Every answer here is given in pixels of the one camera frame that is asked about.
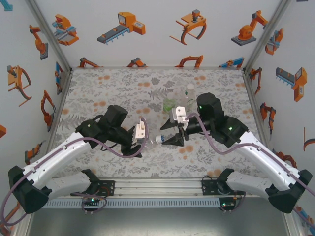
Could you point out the grey metal corner plate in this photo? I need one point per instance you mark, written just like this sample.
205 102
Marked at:
64 81

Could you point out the aluminium frame post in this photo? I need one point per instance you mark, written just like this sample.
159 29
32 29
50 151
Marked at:
267 34
49 34

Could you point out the wide aluminium frame rail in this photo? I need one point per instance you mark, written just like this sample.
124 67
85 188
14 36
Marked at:
157 188

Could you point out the blue and white bottle cap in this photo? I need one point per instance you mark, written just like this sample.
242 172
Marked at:
159 138

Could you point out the clear bottle small green logo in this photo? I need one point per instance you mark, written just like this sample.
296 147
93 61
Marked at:
188 98

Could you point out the floral patterned table mat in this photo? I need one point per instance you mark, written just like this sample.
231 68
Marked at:
110 86

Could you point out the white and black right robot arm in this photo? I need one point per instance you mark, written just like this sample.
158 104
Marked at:
270 162

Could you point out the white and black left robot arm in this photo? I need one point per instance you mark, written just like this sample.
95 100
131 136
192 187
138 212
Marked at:
59 157

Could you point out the small circuit board green light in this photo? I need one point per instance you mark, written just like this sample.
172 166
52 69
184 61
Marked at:
227 204
92 200

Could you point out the aluminium frame leg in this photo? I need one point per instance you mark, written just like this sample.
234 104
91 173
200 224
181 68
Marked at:
294 223

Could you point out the clear bottle green label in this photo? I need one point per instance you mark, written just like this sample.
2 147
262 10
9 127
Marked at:
169 104

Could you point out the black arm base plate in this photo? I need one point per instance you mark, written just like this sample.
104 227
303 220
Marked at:
110 188
206 188

